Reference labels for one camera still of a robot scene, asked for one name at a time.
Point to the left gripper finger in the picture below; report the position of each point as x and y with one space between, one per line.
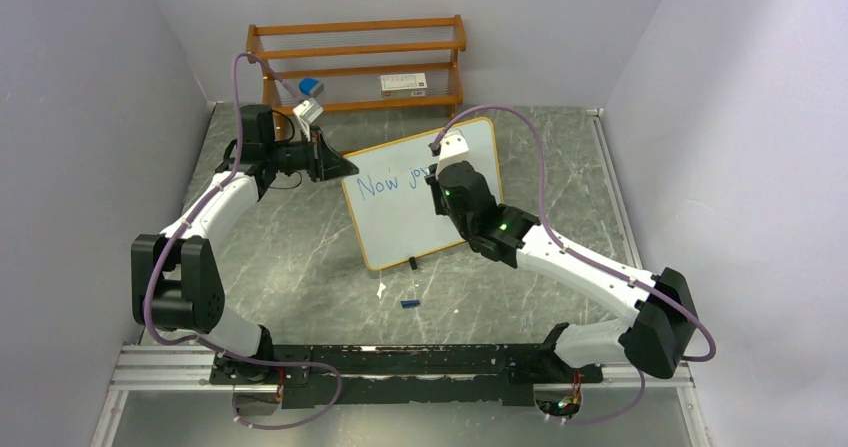
324 154
334 168

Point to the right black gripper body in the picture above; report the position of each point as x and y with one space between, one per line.
440 205

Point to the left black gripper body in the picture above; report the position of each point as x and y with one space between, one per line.
293 157

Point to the whiteboard with yellow frame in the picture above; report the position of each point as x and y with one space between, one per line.
391 205

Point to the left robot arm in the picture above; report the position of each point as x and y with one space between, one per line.
175 281

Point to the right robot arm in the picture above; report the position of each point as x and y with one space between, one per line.
653 314

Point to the blue whiteboard eraser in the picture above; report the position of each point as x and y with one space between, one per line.
311 87

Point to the white cardboard box red label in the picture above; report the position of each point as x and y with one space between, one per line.
409 85

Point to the wooden two-tier shelf rack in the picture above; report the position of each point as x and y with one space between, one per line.
349 58

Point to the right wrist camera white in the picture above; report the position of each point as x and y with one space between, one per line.
452 148

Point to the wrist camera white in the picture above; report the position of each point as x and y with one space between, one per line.
304 115
452 148

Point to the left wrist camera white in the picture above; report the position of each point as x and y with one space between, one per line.
304 115

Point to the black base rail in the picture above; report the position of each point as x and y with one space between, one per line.
350 374

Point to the aluminium frame rail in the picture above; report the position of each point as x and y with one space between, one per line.
189 367

